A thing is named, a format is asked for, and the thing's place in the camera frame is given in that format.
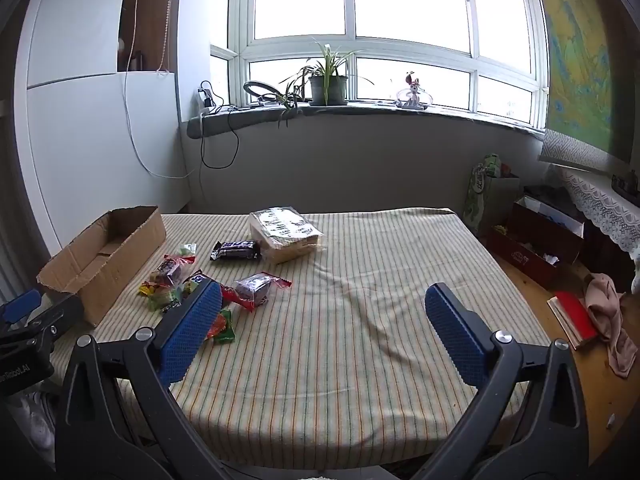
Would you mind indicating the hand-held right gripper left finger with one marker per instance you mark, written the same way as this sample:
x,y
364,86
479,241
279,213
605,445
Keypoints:
x,y
192,332

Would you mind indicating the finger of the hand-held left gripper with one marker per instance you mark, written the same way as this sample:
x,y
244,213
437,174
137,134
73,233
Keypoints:
x,y
55,317
20,306

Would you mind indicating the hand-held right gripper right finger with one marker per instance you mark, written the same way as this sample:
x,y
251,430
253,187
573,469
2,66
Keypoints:
x,y
455,335

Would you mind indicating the red snack packet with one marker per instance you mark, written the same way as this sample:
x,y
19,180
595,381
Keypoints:
x,y
237,300

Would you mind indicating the brown chocolate bar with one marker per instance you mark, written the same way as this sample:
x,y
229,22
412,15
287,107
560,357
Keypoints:
x,y
197,276

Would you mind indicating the red-ended date packet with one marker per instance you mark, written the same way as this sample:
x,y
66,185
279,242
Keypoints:
x,y
169,270
257,287

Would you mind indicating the brown cardboard box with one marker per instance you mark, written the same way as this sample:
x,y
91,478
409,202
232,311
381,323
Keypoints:
x,y
120,255

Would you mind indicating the dark chocolate bar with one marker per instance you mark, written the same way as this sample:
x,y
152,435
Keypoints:
x,y
235,250

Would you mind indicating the yellow candy packet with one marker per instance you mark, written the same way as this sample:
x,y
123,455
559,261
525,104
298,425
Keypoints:
x,y
146,288

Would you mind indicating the small clear green candy packet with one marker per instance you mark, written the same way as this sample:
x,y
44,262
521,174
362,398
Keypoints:
x,y
188,249

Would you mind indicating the dark red box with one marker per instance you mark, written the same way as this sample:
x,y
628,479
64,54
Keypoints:
x,y
525,260

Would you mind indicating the striped bedsheet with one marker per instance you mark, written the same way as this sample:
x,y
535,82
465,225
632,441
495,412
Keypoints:
x,y
340,310

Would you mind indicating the red book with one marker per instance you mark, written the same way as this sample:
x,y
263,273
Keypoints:
x,y
575,317

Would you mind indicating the green patterned box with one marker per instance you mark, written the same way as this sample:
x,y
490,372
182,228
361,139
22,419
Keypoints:
x,y
477,200

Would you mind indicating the clear-wrapped bread loaf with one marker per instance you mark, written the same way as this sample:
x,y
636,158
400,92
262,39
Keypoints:
x,y
287,232

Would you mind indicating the dark box with white lining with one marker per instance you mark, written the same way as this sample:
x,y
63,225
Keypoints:
x,y
547,222

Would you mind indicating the pink cloth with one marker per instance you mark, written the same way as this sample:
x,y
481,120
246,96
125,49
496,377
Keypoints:
x,y
612,320

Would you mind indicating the small green box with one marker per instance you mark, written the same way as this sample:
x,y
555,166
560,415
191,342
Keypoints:
x,y
492,165

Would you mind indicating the white wardrobe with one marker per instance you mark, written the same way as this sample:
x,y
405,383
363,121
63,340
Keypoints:
x,y
95,135

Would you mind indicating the white lace cloth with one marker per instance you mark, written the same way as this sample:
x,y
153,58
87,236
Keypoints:
x,y
600,205

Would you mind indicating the grey windowsill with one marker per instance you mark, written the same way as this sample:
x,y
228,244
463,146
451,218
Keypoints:
x,y
375,112

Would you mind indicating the white charger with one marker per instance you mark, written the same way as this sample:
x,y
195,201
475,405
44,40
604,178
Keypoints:
x,y
205,96

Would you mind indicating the small rabbit figurine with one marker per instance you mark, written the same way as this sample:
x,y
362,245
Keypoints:
x,y
413,92

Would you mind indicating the black headphones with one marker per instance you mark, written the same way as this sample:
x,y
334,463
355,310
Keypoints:
x,y
248,91

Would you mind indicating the potted spider plant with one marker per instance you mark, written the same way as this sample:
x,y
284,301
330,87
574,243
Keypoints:
x,y
327,87

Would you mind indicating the white-framed window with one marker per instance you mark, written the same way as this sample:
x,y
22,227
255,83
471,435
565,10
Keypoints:
x,y
400,5

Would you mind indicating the wall map poster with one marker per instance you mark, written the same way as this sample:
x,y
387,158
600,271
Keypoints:
x,y
580,75

